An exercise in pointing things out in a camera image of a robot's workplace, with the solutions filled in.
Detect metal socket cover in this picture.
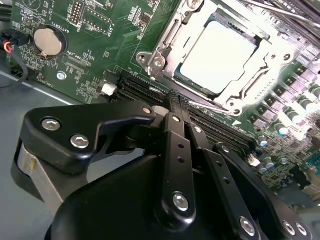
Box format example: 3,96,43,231
147,0,296,116

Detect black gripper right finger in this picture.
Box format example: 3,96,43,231
179,96,315,240

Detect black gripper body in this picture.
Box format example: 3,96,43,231
11,136,241,240

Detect silver CPU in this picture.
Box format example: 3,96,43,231
173,11,272,97

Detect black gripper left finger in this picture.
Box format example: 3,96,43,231
21,90,198,229

